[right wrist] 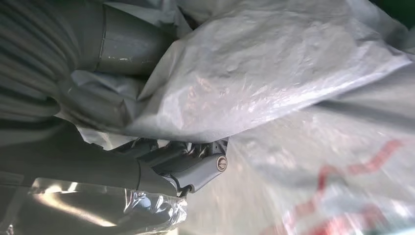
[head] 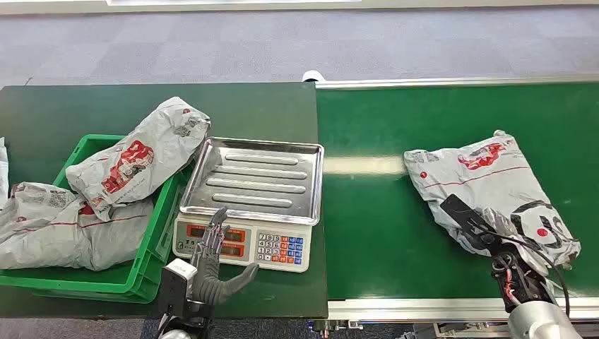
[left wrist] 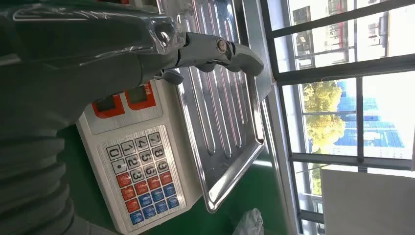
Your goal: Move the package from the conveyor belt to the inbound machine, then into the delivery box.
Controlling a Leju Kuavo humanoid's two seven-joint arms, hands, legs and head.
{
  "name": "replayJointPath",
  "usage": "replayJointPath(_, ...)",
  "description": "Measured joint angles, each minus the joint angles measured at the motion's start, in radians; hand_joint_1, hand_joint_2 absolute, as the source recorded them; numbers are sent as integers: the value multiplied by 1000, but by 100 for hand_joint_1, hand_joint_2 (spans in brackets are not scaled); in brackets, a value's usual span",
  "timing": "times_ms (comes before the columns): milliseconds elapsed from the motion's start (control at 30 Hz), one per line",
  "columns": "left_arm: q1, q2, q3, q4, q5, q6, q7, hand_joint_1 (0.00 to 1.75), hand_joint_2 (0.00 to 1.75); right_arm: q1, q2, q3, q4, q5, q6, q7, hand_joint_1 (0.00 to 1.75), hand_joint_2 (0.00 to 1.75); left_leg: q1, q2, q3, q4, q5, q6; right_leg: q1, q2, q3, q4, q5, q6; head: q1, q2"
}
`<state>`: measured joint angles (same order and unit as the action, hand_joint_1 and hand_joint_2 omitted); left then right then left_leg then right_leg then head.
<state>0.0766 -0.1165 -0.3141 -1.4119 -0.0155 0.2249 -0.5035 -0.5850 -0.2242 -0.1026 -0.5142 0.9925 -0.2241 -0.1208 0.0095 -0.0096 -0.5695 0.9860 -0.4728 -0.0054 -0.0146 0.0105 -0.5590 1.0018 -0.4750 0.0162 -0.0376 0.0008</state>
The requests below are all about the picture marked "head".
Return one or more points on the aluminium conveyor frame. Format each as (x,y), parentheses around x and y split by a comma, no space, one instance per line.
(402,309)

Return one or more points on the steel scale tray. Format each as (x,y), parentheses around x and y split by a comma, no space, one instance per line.
(262,180)

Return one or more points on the grey courier bag red print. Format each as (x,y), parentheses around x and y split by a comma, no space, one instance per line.
(140,156)

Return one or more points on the green conveyor belt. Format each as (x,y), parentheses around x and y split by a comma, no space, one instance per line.
(374,224)

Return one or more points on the white plastic bag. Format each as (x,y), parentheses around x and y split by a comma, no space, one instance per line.
(3,173)

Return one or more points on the green plastic crate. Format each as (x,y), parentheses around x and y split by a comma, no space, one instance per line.
(112,283)

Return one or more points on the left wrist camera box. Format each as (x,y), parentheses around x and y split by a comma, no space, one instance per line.
(175,285)

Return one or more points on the grey courier bag red line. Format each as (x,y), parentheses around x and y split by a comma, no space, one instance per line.
(51,234)

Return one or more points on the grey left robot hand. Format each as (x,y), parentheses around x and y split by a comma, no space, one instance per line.
(208,285)

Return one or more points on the grey courier bag black print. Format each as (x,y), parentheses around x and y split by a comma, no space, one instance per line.
(486,180)

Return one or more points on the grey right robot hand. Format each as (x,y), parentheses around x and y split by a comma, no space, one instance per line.
(522,280)

